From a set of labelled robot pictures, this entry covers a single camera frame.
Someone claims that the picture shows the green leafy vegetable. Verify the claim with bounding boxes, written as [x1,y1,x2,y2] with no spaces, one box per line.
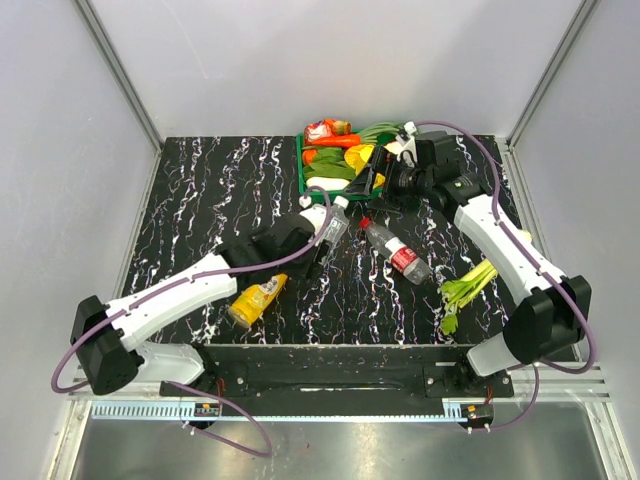
[303,147,356,181]

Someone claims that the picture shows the blue label clear bottle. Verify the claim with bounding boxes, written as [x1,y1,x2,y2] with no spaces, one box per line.
[322,196,349,249]

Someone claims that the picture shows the yellow napa cabbage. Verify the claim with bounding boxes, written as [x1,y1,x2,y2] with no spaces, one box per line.
[344,144,374,175]

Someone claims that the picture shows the red white snack packet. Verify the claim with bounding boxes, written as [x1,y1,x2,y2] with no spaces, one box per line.
[303,118,352,145]

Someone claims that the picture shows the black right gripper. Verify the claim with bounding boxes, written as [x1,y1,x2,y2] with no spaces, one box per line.
[342,146,432,215]

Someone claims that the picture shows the yellow juice bottle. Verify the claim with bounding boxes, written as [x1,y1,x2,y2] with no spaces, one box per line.
[228,274,288,329]

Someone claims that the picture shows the red label clear bottle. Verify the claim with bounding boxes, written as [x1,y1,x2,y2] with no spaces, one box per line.
[359,218,430,285]

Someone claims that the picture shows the green celery stalk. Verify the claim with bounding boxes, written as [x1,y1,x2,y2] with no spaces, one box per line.
[439,259,498,336]

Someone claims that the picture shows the green long beans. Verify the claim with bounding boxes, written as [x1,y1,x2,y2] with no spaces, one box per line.
[357,122,404,145]

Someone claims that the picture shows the long orange carrot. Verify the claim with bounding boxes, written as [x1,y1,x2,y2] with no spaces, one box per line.
[306,134,362,149]

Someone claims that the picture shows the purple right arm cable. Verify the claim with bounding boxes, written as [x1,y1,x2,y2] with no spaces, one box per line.
[412,119,599,375]

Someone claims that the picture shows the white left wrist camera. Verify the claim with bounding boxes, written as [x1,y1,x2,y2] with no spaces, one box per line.
[298,196,338,248]

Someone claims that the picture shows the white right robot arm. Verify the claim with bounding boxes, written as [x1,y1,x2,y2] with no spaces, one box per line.
[345,122,596,396]

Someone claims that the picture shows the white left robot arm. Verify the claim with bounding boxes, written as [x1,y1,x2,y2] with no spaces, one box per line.
[70,204,332,395]

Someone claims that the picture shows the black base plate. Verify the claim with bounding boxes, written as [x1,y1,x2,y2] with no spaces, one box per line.
[182,345,514,398]

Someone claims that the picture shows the white radish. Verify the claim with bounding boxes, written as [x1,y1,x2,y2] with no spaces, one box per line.
[306,177,350,192]

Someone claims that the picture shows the small orange carrot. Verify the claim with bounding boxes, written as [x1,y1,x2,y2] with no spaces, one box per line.
[302,149,318,165]

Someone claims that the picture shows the green plastic basket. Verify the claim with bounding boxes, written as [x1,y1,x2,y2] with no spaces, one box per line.
[295,130,381,204]

